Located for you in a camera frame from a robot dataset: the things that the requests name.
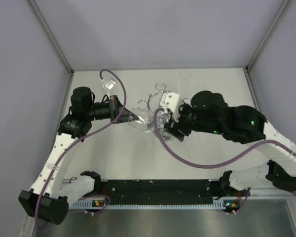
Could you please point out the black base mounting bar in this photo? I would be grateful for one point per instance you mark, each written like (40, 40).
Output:
(160, 192)

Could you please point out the clear removed champagne glass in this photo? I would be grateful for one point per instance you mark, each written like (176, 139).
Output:
(183, 83)

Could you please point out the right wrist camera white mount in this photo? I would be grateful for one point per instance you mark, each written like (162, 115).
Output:
(171, 102)

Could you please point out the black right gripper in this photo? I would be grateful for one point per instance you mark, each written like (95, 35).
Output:
(175, 128)

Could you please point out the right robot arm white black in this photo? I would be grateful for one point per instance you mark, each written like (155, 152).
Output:
(208, 112)

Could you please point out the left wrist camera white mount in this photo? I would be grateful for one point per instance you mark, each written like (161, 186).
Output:
(107, 85)

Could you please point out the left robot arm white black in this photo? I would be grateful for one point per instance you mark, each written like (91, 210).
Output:
(47, 199)

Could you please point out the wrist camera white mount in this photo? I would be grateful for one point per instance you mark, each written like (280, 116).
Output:
(107, 85)
(171, 102)

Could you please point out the right aluminium frame post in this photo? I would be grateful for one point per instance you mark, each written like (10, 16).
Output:
(284, 7)

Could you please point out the aluminium frame post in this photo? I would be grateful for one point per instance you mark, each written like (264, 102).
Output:
(50, 35)
(284, 7)

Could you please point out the left aluminium frame post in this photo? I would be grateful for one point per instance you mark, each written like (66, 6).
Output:
(50, 35)

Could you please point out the white slotted cable duct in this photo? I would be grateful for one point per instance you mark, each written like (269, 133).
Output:
(90, 205)

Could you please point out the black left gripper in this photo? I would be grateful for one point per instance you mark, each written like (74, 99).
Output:
(115, 104)

